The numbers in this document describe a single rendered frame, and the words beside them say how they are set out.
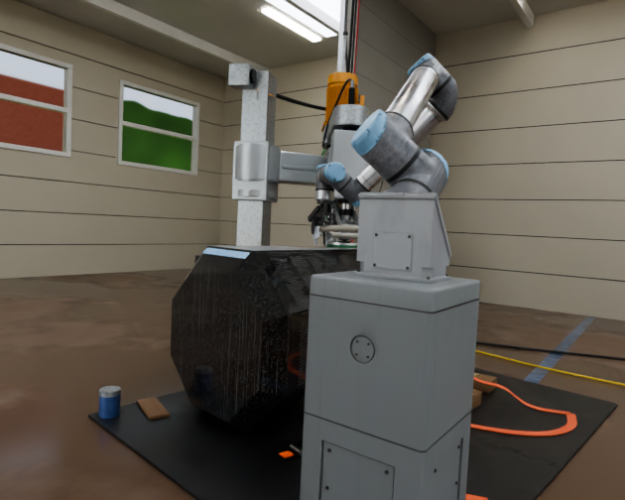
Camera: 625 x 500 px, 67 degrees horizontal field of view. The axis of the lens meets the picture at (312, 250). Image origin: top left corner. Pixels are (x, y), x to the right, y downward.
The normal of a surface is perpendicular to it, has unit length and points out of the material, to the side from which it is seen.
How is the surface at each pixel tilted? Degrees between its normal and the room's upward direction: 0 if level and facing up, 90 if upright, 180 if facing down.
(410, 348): 90
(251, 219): 90
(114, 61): 90
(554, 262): 90
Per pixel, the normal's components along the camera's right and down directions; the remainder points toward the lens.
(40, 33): 0.80, 0.07
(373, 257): -0.58, 0.01
